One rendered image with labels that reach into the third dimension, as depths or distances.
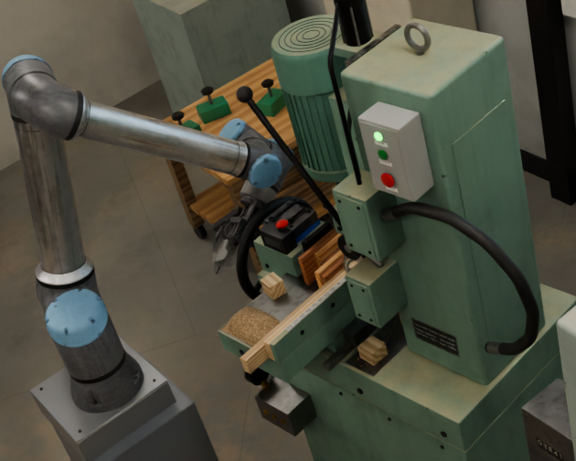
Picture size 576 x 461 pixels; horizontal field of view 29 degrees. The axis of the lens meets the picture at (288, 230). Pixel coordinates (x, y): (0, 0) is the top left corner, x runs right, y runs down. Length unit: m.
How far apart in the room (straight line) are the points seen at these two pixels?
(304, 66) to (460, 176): 0.39
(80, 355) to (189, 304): 1.40
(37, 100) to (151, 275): 1.91
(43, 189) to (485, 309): 1.12
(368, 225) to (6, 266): 2.81
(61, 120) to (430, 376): 0.98
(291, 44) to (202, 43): 2.38
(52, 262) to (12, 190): 2.40
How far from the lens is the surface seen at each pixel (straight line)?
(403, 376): 2.46
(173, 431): 2.95
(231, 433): 3.61
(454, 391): 2.41
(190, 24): 4.59
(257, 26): 4.77
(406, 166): 2.00
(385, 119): 1.99
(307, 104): 2.27
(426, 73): 2.02
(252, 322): 2.49
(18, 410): 4.05
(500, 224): 2.23
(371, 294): 2.28
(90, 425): 2.88
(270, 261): 2.68
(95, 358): 2.81
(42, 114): 2.54
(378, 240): 2.18
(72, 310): 2.80
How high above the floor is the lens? 2.51
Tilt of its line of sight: 35 degrees down
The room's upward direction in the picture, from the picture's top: 17 degrees counter-clockwise
